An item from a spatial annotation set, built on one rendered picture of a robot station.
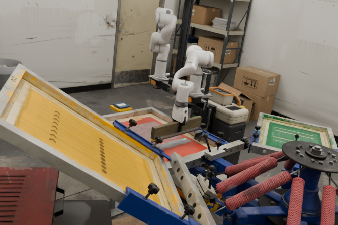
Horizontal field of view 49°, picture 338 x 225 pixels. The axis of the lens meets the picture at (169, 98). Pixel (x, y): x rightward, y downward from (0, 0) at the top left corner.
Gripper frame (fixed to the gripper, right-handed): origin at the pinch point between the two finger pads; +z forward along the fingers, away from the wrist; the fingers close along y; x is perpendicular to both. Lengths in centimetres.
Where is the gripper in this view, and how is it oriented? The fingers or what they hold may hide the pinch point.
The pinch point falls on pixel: (177, 127)
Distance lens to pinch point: 232.3
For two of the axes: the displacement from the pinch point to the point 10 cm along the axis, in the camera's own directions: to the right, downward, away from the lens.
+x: -7.3, 1.3, -6.7
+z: -1.3, 9.4, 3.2
